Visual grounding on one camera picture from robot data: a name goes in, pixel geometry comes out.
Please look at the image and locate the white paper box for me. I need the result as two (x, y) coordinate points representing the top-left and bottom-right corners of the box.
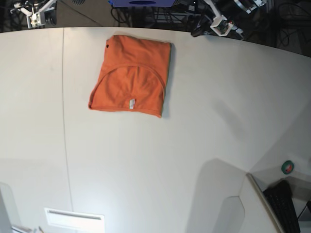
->
(44, 208), (105, 233)

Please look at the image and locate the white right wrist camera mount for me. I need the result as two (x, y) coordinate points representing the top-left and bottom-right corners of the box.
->
(10, 0), (58, 29)

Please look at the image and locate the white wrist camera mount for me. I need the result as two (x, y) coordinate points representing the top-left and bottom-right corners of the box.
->
(10, 0), (58, 29)
(204, 0), (244, 40)

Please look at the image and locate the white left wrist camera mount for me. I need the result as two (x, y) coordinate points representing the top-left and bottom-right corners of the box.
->
(204, 0), (244, 40)

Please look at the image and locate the black keyboard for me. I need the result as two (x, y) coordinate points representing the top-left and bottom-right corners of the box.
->
(263, 187), (301, 233)

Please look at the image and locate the green tape roll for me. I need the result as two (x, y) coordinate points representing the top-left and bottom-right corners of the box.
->
(281, 160), (294, 175)

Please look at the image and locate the blue bin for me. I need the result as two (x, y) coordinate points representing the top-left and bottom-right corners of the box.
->
(108, 0), (180, 7)

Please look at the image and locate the orange t-shirt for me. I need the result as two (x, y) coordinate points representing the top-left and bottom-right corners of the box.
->
(88, 34), (172, 117)

